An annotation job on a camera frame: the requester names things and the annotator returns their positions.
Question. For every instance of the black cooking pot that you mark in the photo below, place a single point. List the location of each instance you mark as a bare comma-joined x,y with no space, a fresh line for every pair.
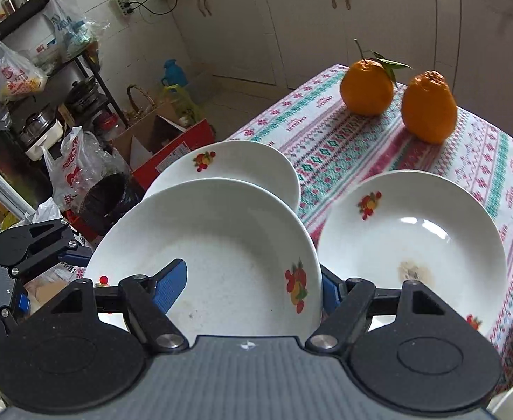
83,94

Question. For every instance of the red lidded jar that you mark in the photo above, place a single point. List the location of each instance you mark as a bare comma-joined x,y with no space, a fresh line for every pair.
109,125

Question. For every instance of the black trash bin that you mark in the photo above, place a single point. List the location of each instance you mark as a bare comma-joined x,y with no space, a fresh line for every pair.
107,203

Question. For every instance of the orange with stem and leaves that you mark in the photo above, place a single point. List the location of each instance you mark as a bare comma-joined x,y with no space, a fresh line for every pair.
365,89

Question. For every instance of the blue thermos jug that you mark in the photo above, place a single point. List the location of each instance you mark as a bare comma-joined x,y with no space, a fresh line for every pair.
175,74

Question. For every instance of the red cardboard box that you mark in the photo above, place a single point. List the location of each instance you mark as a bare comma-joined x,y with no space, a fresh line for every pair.
175,157

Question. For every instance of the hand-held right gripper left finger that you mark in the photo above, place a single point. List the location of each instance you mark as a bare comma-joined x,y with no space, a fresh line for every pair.
171,286

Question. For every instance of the white kitchen cabinets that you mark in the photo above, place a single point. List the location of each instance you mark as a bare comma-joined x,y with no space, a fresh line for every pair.
309,30

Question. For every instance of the white bag with red print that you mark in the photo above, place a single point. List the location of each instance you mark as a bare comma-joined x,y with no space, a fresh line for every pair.
11,74

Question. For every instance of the white electric cooker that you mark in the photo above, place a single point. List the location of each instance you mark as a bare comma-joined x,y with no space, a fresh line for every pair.
44,144

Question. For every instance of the wicker basket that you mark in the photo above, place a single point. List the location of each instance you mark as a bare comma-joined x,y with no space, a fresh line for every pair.
142,113

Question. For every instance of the bumpy orange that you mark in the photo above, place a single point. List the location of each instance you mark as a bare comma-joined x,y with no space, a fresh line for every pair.
429,109

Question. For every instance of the white power strip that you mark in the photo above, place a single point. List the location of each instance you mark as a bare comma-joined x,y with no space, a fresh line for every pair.
124,6

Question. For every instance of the steel pot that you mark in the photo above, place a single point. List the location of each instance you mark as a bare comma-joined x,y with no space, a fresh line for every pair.
37,122

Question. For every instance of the large white red print bag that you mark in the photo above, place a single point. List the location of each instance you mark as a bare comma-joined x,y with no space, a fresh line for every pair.
70,170

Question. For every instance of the patterned red green tablecloth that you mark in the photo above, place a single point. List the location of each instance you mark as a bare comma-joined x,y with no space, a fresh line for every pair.
326,140

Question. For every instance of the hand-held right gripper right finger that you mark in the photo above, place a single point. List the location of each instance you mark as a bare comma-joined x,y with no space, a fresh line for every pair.
329,293

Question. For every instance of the white stained fruit print plate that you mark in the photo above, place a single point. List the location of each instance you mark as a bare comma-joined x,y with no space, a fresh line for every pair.
418,232

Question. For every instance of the brown cardboard box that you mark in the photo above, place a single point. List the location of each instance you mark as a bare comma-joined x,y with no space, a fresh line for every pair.
151,131

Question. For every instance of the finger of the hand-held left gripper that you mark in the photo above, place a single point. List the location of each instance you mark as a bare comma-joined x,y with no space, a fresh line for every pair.
74,257
23,302

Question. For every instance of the clear bag with blue print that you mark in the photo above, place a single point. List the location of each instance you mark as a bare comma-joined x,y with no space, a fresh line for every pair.
70,30

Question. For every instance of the yellow oil bottle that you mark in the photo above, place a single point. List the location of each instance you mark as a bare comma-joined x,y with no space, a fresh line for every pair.
182,101

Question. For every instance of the black metal shelf rack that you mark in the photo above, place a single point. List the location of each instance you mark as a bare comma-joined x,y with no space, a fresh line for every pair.
108,92

